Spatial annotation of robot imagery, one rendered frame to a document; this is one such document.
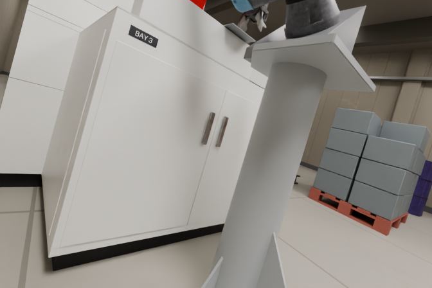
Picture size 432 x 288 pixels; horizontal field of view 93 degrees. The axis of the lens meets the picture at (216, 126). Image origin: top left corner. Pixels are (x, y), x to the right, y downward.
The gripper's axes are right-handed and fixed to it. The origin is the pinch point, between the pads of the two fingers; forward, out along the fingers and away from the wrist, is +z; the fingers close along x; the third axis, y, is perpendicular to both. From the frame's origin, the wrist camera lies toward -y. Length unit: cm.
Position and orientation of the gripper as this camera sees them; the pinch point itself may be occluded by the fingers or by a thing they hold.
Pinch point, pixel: (246, 33)
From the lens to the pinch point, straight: 107.7
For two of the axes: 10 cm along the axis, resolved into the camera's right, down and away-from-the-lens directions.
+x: -6.6, -2.1, 7.2
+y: 6.9, 1.8, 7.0
